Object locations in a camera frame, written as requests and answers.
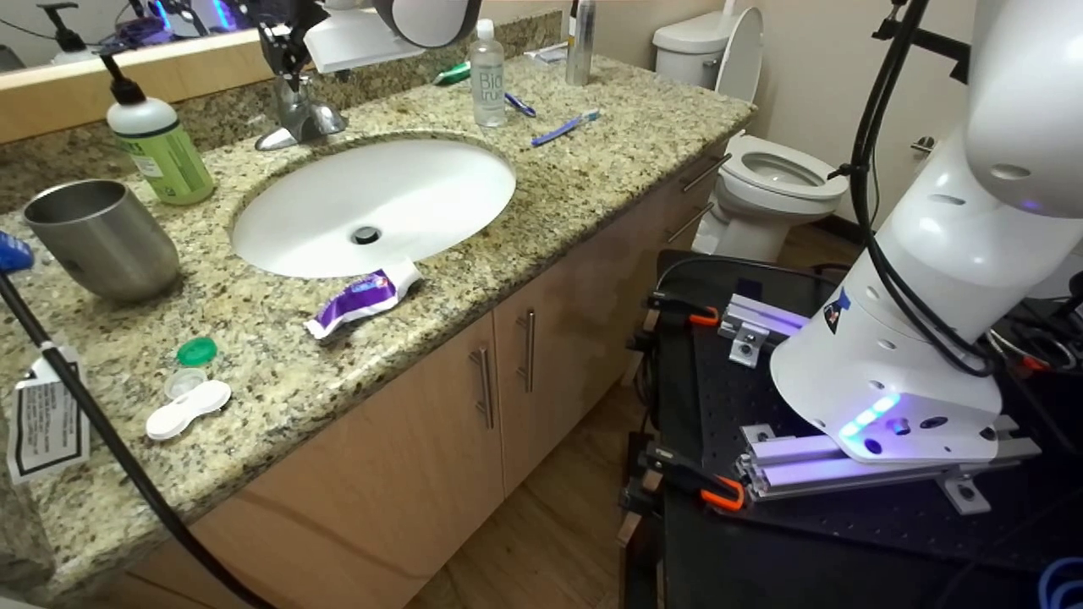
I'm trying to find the green tube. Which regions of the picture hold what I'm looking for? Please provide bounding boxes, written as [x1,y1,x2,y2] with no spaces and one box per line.
[429,54,478,91]

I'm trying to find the thick black cable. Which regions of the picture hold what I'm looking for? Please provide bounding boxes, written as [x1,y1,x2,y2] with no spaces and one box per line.
[0,231,277,609]

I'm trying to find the blue coiled cable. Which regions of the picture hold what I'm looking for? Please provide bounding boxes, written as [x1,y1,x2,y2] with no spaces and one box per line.
[1031,550,1083,609]

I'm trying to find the metal cabinet door handle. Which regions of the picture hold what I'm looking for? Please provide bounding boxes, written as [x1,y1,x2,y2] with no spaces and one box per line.
[468,338,502,432]

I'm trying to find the white oval sink basin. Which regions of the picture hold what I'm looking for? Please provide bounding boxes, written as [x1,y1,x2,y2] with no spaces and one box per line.
[227,132,521,284]

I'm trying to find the white printed cable tag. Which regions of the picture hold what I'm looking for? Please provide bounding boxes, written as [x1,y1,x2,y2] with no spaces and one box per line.
[6,353,91,491]

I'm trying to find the chrome tap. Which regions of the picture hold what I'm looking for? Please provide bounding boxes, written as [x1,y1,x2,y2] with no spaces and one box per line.
[251,43,353,154]

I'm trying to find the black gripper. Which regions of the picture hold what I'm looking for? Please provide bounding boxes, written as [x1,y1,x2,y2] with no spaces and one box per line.
[255,0,330,82]

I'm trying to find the white soap bar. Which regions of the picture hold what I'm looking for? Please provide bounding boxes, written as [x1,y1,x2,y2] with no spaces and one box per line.
[142,375,235,445]

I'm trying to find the green round cap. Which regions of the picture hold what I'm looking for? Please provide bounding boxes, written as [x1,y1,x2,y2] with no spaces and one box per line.
[170,330,224,373]

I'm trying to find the purple white toothpaste tube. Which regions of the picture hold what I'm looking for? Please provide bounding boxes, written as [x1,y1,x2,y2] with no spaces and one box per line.
[301,259,429,350]

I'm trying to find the wooden vanity cabinet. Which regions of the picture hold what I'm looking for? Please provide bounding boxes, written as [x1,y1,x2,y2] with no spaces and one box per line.
[65,132,729,609]

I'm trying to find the grey steel cup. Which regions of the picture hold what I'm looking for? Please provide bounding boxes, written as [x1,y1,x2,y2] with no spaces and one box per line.
[19,175,185,309]

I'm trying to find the black perforated base board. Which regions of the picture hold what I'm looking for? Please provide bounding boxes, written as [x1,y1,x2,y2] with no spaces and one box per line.
[623,247,1083,609]

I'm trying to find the silver spray can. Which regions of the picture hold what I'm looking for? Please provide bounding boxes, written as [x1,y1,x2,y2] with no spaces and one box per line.
[563,0,598,87]

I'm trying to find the white toilet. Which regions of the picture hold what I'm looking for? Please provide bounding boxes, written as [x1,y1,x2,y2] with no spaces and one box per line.
[651,3,856,267]

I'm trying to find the orange black clamp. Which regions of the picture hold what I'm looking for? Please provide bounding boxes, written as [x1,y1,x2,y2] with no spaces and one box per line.
[645,289,727,338]
[632,445,751,516]

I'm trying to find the wall mirror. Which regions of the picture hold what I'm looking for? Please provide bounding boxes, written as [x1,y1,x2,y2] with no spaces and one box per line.
[0,0,343,82]

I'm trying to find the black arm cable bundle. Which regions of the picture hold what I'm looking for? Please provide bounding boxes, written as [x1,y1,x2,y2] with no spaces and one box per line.
[843,0,1003,381]

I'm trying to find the aluminium corner bracket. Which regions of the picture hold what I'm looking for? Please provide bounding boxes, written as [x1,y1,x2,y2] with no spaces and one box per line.
[737,421,783,466]
[725,317,770,373]

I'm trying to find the blue toothbrush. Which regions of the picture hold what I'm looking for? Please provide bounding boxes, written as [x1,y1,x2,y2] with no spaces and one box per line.
[526,104,607,153]

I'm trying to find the green soap pump bottle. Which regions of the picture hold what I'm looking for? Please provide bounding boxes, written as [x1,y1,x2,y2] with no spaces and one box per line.
[93,46,221,211]

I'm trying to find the clear plastic bottle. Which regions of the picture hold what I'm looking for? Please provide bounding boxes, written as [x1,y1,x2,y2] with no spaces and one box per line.
[468,13,512,134]

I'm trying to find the aluminium profile rail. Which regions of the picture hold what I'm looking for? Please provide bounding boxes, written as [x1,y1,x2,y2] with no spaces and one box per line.
[737,416,1047,509]
[722,290,820,373]

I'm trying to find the small blue pen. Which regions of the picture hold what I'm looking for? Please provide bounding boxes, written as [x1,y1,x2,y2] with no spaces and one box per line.
[498,87,541,123]

